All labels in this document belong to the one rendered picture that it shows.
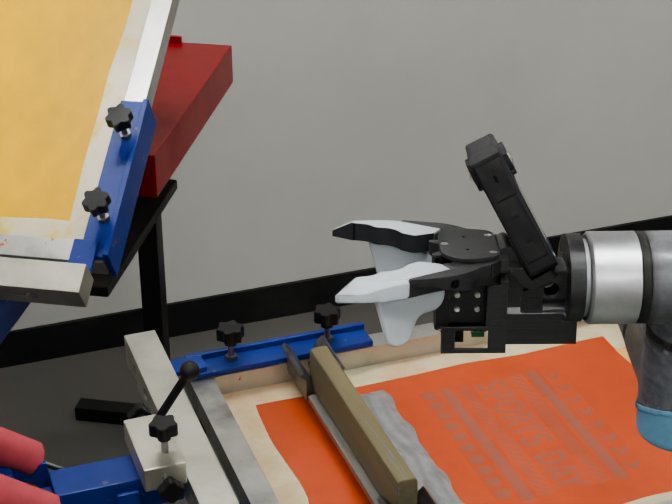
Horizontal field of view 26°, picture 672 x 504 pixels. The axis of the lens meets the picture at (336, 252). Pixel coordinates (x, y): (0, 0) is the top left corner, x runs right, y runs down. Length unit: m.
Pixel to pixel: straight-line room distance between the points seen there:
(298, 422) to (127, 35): 0.78
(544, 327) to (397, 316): 0.13
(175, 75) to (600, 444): 1.35
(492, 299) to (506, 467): 1.02
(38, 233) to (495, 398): 0.78
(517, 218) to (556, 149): 3.37
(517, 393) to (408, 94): 2.02
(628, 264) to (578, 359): 1.26
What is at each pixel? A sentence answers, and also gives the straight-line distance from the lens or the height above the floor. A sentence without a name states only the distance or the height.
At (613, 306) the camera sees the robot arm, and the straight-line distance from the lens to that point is 1.16.
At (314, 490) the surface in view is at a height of 0.95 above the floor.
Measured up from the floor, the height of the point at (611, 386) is 0.95.
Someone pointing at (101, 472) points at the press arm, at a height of 1.04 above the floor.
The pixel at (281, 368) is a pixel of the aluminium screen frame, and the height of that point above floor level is 0.98.
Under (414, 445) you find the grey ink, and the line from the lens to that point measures 2.18.
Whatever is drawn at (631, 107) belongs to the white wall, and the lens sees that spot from 4.59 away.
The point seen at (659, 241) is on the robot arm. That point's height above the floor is 1.69.
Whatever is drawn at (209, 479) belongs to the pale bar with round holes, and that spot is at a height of 1.04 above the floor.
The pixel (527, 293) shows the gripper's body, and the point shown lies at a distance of 1.17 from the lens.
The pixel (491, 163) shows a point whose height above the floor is 1.76.
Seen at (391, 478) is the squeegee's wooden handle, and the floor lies 1.05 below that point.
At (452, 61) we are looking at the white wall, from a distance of 4.24.
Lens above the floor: 2.23
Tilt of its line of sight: 28 degrees down
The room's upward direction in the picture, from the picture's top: straight up
